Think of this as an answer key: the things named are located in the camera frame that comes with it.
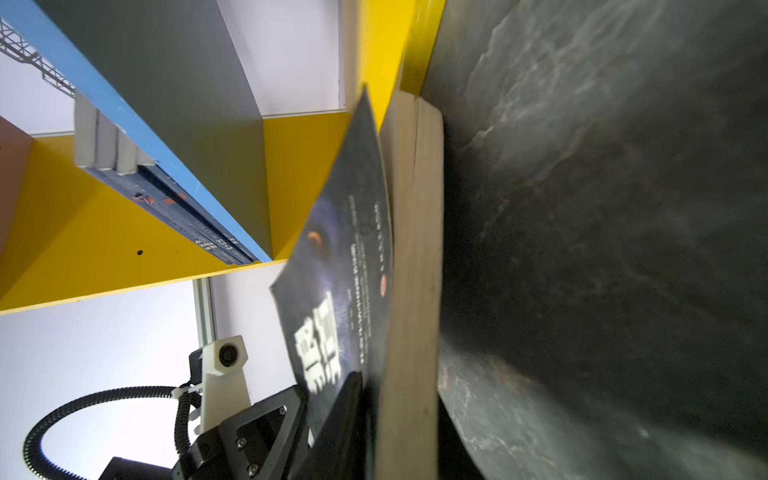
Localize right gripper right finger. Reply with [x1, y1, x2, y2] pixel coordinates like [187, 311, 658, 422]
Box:
[438, 397, 483, 480]

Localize yellow bookshelf pink blue shelves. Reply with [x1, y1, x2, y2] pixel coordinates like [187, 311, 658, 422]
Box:
[1, 1, 444, 314]

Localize blue book Lunyu label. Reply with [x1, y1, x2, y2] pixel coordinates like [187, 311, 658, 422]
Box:
[73, 92, 260, 267]

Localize black wolf cover book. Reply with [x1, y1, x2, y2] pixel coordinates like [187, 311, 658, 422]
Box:
[271, 90, 444, 479]

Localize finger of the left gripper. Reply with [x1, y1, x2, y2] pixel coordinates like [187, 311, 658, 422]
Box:
[170, 386, 309, 480]

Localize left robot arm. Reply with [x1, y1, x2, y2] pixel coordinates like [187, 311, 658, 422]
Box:
[21, 386, 310, 479]

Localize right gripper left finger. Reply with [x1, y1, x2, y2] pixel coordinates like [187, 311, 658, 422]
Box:
[293, 372, 364, 480]

